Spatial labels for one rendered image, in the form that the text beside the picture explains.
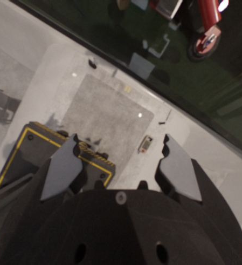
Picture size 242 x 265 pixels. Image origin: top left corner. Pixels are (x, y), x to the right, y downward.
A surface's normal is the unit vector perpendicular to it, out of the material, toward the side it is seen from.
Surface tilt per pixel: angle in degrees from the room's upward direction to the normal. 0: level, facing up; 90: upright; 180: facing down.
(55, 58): 14
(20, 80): 0
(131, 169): 0
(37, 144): 0
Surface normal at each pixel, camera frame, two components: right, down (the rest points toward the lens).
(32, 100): -0.19, -0.05
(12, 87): 0.06, 0.08
